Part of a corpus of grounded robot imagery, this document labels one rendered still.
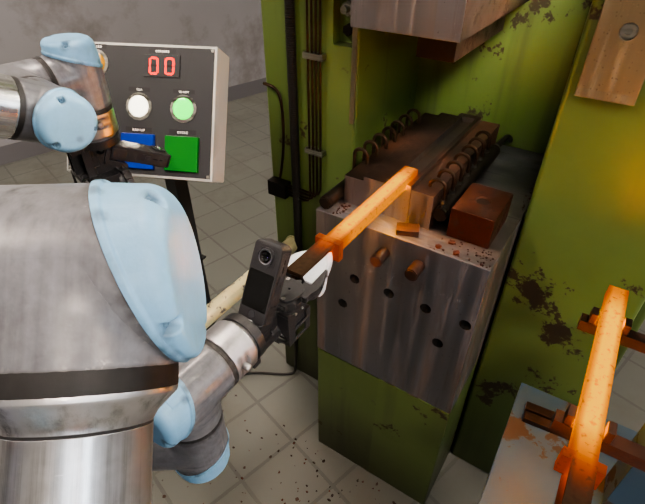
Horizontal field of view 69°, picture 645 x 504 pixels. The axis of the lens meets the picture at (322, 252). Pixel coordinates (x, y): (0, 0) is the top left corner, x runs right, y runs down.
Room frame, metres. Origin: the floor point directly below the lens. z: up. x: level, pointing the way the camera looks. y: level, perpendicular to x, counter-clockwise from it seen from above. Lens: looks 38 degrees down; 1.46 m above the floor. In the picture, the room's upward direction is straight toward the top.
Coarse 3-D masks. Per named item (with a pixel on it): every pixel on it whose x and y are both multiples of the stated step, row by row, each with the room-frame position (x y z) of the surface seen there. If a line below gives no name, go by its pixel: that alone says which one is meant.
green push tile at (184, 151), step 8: (168, 136) 0.95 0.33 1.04; (176, 136) 0.95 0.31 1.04; (184, 136) 0.95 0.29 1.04; (168, 144) 0.94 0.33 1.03; (176, 144) 0.94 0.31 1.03; (184, 144) 0.94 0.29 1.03; (192, 144) 0.94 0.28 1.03; (168, 152) 0.94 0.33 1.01; (176, 152) 0.93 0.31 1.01; (184, 152) 0.93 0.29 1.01; (192, 152) 0.93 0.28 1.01; (176, 160) 0.92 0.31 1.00; (184, 160) 0.92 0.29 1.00; (192, 160) 0.92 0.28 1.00; (168, 168) 0.92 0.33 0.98; (176, 168) 0.92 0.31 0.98; (184, 168) 0.91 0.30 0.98; (192, 168) 0.91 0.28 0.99
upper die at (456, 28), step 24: (360, 0) 0.88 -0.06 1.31; (384, 0) 0.86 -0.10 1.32; (408, 0) 0.84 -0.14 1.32; (432, 0) 0.81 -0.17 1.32; (456, 0) 0.79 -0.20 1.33; (480, 0) 0.84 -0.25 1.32; (504, 0) 0.96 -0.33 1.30; (528, 0) 1.12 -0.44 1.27; (360, 24) 0.88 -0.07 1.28; (384, 24) 0.86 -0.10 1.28; (408, 24) 0.83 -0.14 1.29; (432, 24) 0.81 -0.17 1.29; (456, 24) 0.79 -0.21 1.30; (480, 24) 0.86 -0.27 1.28
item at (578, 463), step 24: (600, 312) 0.55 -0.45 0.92; (624, 312) 0.53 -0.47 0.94; (600, 336) 0.48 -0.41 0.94; (600, 360) 0.43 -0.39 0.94; (600, 384) 0.39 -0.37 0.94; (600, 408) 0.35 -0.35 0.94; (576, 432) 0.32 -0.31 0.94; (600, 432) 0.32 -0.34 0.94; (576, 456) 0.29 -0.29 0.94; (576, 480) 0.26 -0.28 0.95; (600, 480) 0.27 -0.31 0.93
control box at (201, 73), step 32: (128, 64) 1.04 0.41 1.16; (160, 64) 1.03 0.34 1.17; (192, 64) 1.03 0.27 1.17; (224, 64) 1.07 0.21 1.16; (128, 96) 1.01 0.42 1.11; (160, 96) 1.00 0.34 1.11; (192, 96) 0.99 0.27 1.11; (224, 96) 1.04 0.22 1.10; (128, 128) 0.98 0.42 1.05; (160, 128) 0.97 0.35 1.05; (192, 128) 0.96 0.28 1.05; (224, 128) 1.01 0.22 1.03; (224, 160) 0.99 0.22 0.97
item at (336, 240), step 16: (400, 176) 0.83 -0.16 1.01; (384, 192) 0.77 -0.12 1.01; (400, 192) 0.80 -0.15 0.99; (368, 208) 0.71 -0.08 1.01; (384, 208) 0.74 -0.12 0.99; (352, 224) 0.66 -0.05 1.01; (368, 224) 0.69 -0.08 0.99; (320, 240) 0.61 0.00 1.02; (336, 240) 0.61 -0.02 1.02; (304, 256) 0.57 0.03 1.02; (320, 256) 0.57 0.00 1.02; (336, 256) 0.60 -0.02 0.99; (288, 272) 0.54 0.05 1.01; (304, 272) 0.53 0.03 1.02
